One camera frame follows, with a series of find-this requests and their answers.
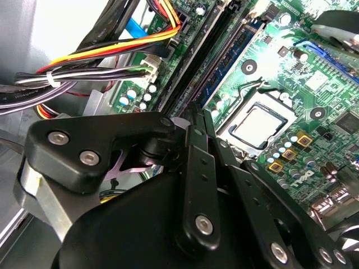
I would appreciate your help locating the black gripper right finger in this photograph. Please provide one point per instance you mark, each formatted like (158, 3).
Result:
(280, 221)

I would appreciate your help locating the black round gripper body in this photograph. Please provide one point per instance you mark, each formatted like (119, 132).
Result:
(126, 229)

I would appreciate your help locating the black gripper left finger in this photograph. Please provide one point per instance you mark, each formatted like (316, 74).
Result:
(84, 131)

